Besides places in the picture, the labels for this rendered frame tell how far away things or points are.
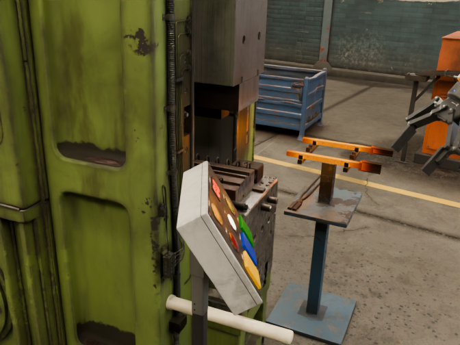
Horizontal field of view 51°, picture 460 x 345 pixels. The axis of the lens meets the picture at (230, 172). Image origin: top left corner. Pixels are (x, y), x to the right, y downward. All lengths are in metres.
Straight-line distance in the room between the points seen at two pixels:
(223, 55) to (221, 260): 0.71
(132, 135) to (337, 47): 8.41
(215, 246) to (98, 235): 0.75
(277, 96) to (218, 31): 4.11
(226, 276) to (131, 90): 0.62
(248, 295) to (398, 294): 1.97
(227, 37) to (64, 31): 0.51
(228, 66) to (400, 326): 1.80
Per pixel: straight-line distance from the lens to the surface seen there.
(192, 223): 1.09
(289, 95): 5.59
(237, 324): 1.67
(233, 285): 1.18
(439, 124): 5.22
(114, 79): 1.54
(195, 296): 1.39
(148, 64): 1.40
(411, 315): 2.94
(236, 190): 1.75
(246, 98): 1.70
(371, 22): 9.49
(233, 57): 1.56
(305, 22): 9.94
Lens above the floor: 1.68
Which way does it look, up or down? 22 degrees down
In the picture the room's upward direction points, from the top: 2 degrees clockwise
